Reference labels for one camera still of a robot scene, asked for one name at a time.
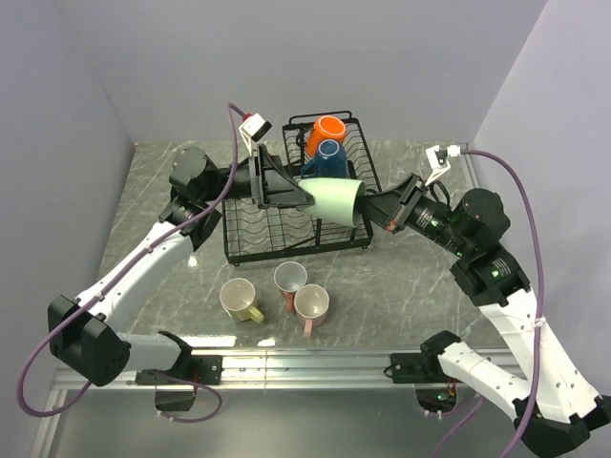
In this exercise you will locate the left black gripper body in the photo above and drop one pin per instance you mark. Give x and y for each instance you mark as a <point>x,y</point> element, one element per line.
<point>243,181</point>

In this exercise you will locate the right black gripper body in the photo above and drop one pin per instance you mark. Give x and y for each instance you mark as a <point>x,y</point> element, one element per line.
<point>420,212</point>

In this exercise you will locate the green cup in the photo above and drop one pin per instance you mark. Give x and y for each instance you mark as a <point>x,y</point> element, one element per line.
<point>334,199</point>

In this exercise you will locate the blue mug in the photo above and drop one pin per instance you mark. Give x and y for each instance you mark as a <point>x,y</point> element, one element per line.
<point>330,160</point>

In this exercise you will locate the orange mug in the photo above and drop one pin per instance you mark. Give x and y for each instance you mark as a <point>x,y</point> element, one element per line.
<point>325,127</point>

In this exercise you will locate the coral pink mug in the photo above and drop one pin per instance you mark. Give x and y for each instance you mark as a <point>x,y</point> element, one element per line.
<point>289,278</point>

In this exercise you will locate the light pink mug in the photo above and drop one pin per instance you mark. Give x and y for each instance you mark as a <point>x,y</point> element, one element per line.
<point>311,305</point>

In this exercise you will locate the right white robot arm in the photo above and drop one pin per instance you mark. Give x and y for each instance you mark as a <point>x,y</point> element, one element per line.
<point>559,408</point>

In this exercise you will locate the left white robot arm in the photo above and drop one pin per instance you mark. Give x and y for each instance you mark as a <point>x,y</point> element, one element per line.
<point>88,331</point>

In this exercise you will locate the yellow mug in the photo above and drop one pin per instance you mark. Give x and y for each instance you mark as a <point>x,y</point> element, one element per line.
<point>238,298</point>

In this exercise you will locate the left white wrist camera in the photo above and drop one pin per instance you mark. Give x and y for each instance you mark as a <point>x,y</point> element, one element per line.
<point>252,130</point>

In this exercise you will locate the black wire dish rack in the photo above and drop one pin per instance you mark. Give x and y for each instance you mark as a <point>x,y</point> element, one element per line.
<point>254,234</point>

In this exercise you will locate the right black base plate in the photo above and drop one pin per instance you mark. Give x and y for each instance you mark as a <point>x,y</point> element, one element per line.
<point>407,368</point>

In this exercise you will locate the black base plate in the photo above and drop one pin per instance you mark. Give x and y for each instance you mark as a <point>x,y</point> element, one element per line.
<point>407,368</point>
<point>191,369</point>

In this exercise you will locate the aluminium mounting rail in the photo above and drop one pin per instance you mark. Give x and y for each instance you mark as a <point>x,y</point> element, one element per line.
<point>275,368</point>

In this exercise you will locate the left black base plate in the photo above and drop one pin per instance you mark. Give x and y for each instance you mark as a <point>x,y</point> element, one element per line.
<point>191,369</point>

